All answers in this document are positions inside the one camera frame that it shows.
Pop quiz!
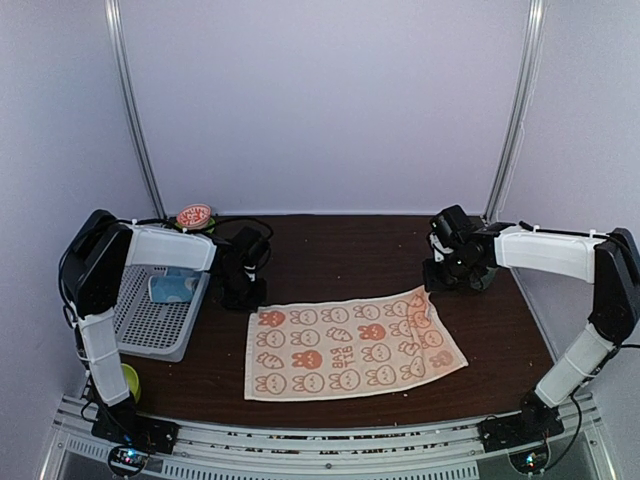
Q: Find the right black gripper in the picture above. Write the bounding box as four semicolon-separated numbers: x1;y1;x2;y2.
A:
423;249;481;292

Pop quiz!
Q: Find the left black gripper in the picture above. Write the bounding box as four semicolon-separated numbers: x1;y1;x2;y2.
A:
216;269;267;312

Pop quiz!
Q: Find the blue polka dot towel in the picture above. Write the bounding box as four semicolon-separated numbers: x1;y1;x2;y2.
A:
147;268;200;304

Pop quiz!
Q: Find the white plastic basket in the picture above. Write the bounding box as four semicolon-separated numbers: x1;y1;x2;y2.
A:
114;265;209;363

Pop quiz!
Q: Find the beige bunny print towel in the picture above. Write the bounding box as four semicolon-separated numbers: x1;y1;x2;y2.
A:
244;287;468;403

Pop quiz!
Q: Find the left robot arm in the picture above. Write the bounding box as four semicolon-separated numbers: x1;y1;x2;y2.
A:
58;209;273;444

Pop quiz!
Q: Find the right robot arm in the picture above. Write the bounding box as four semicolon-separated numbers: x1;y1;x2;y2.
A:
423;205;639;442

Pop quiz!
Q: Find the beige patterned mug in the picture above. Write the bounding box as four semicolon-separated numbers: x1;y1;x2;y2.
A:
468;267;497;292

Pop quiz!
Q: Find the green saucer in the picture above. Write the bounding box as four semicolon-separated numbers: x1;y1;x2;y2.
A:
201;217;216;233

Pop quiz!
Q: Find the red patterned small bowl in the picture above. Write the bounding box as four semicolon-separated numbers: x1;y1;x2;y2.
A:
176;204;213;230

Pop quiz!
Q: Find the lime green bowl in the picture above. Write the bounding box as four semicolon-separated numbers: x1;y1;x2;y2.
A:
121;363;141;403

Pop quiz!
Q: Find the right aluminium frame post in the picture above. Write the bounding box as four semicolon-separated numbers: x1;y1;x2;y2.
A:
483;0;549;222

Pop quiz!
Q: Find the aluminium frame post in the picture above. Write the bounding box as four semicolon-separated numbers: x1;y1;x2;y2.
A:
104;0;167;218
483;0;549;222

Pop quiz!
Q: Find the left black cable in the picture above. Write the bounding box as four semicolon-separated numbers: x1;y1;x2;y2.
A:
58;215;275;311

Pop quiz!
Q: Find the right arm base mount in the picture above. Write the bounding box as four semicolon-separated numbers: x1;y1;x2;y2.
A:
478;414;565;453

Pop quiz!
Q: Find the front aluminium rail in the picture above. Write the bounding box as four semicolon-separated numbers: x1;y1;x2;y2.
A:
49;422;606;480

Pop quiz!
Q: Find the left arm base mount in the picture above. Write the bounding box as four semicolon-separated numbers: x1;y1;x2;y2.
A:
91;416;180;455

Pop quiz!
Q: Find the left aluminium frame post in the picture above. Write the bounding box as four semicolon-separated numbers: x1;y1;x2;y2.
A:
104;0;167;218

